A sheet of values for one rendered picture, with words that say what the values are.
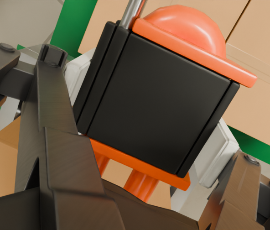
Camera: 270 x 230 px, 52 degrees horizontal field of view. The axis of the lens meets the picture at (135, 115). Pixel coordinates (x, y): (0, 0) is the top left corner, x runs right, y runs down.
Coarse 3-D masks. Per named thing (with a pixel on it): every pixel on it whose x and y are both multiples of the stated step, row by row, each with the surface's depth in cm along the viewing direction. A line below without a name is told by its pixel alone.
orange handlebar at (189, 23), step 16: (160, 16) 16; (176, 16) 16; (192, 16) 16; (176, 32) 16; (192, 32) 16; (208, 32) 16; (208, 48) 16; (224, 48) 16; (96, 160) 19; (144, 176) 19; (144, 192) 20
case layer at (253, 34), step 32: (128, 0) 81; (160, 0) 80; (192, 0) 80; (224, 0) 79; (256, 0) 79; (96, 32) 85; (224, 32) 82; (256, 32) 82; (256, 64) 85; (256, 96) 88; (256, 128) 92
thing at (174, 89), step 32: (160, 32) 15; (128, 64) 15; (160, 64) 15; (192, 64) 15; (224, 64) 15; (128, 96) 16; (160, 96) 16; (192, 96) 16; (224, 96) 16; (96, 128) 17; (128, 128) 17; (160, 128) 16; (192, 128) 16; (128, 160) 17; (160, 160) 17; (192, 160) 17
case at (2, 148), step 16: (16, 128) 60; (0, 144) 54; (16, 144) 56; (0, 160) 55; (16, 160) 55; (112, 160) 66; (0, 176) 57; (112, 176) 61; (128, 176) 63; (0, 192) 58; (160, 192) 64
